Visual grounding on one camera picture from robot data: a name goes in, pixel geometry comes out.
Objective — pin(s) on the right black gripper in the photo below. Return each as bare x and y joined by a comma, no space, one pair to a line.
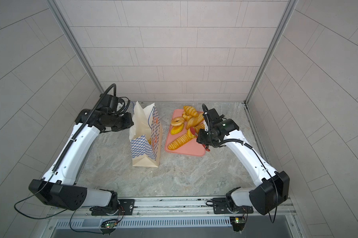
201,138

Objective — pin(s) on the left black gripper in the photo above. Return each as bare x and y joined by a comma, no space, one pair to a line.
129,122

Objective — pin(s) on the red tongs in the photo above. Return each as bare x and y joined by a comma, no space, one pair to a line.
195,135

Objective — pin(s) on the checkered paper bag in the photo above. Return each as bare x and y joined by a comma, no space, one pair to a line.
146,136

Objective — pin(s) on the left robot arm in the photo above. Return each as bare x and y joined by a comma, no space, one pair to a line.
58,185

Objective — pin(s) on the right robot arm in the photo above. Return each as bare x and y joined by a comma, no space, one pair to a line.
272,187

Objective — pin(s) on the long ridged bread right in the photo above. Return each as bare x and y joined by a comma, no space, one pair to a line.
198,127

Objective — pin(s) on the long oval bread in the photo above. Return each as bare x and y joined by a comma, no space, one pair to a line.
194,121

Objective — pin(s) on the small twisted bread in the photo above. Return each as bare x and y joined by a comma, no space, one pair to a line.
186,116

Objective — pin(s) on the long ridged bread bottom-left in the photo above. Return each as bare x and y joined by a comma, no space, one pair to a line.
182,140

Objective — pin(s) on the croissant bread top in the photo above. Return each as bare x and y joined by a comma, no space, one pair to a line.
190,111

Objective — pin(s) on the small yellow bread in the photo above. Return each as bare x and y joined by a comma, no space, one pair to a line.
177,129

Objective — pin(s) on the pink tray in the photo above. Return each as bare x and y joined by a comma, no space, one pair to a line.
192,147

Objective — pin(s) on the right circuit board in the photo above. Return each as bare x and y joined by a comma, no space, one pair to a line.
238,223

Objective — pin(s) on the circuit board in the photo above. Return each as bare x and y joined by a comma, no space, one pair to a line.
238,223
109,224

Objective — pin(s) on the left circuit board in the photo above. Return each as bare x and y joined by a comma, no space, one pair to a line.
109,224

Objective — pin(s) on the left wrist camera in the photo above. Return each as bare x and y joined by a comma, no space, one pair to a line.
112,105

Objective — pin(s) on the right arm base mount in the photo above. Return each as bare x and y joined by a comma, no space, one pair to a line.
220,206

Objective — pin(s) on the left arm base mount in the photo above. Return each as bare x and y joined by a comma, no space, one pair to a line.
123,207

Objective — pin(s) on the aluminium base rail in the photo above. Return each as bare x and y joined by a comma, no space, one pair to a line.
193,206

